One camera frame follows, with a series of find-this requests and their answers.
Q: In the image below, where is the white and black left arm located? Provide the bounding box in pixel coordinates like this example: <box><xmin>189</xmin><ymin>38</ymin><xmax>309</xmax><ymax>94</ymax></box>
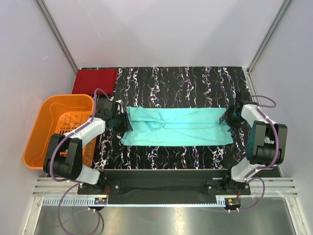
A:
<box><xmin>43</xmin><ymin>100</ymin><xmax>133</xmax><ymax>190</ymax></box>

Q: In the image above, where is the orange plastic laundry basket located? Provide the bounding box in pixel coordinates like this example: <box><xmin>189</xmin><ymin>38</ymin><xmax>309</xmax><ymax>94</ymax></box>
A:
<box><xmin>23</xmin><ymin>94</ymin><xmax>94</xmax><ymax>170</ymax></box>

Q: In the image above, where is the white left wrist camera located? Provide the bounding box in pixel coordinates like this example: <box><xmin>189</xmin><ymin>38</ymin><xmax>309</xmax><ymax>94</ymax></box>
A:
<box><xmin>116</xmin><ymin>100</ymin><xmax>124</xmax><ymax>114</ymax></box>

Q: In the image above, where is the folded red t shirt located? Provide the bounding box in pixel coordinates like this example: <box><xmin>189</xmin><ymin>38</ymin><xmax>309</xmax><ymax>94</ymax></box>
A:
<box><xmin>71</xmin><ymin>68</ymin><xmax>118</xmax><ymax>95</ymax></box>

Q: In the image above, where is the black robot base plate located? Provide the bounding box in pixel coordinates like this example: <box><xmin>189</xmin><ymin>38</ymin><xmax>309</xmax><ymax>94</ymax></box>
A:
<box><xmin>77</xmin><ymin>169</ymin><xmax>251</xmax><ymax>202</ymax></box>

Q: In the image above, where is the teal t shirt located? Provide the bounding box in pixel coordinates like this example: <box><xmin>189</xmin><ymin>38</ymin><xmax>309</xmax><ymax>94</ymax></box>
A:
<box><xmin>121</xmin><ymin>107</ymin><xmax>233</xmax><ymax>147</ymax></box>

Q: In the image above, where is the grey slotted cable duct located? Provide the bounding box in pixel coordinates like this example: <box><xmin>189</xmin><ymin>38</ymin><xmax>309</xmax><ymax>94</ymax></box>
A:
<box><xmin>43</xmin><ymin>196</ymin><xmax>226</xmax><ymax>208</ymax></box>

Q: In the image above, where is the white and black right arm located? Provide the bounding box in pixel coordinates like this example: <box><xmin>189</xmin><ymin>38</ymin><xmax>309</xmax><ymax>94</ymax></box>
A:
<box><xmin>217</xmin><ymin>92</ymin><xmax>288</xmax><ymax>194</ymax></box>

